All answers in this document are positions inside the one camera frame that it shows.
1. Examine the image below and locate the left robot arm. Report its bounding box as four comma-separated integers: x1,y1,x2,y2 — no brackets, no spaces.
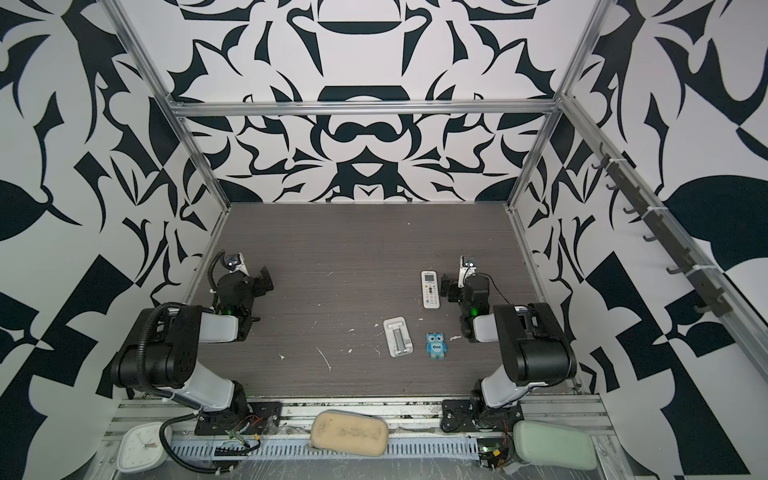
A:
110,267,274,416

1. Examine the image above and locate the black wall hook rail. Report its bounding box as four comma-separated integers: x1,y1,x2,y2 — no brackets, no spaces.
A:
594,146,733,317

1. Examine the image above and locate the tan sponge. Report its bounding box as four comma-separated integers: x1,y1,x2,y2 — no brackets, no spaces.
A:
309,410,389,457

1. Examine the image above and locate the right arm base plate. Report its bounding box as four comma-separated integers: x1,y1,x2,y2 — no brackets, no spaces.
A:
440,399,524,433

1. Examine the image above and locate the white slotted cable duct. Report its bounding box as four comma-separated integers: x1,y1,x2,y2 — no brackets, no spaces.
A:
172,437,478,461

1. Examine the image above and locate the small circuit board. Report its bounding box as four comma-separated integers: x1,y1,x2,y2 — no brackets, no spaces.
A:
478,436,512,470

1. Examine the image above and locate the pale green sponge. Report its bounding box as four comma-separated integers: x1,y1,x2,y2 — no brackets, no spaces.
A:
512,420,598,471

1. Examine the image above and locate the white square clock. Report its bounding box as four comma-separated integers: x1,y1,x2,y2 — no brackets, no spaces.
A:
117,422,168,474

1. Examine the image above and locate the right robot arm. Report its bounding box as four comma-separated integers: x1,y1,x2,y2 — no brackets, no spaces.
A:
439,274,577,414

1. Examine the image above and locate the blue owl figurine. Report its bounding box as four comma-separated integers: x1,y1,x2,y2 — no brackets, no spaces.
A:
426,333,447,359

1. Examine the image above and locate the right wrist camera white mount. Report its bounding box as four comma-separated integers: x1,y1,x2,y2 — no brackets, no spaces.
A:
458,255,477,289

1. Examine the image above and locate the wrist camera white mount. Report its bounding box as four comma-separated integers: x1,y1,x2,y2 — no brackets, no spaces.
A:
458,255,477,289
222,253,249,276

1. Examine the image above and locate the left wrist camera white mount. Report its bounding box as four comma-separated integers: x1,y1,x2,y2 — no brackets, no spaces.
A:
222,253,249,276

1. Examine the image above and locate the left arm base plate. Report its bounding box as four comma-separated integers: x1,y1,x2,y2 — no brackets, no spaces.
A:
194,402,282,436

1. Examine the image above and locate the white remote control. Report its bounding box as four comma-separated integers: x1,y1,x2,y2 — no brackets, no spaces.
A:
420,271,440,310

